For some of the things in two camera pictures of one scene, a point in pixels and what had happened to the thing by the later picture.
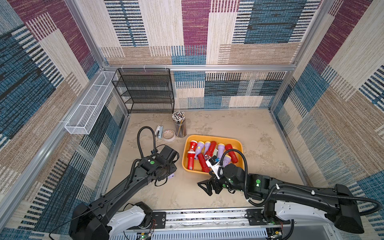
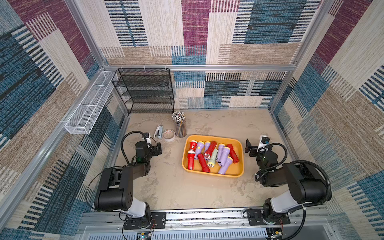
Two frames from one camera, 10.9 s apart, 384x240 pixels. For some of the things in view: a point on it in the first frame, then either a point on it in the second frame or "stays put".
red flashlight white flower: [193, 145] stays put
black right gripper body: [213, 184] to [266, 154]
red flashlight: [212, 147] stays put
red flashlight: [232, 154] stays put
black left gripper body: [169, 170] to [153, 152]
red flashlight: [190, 160] stays put
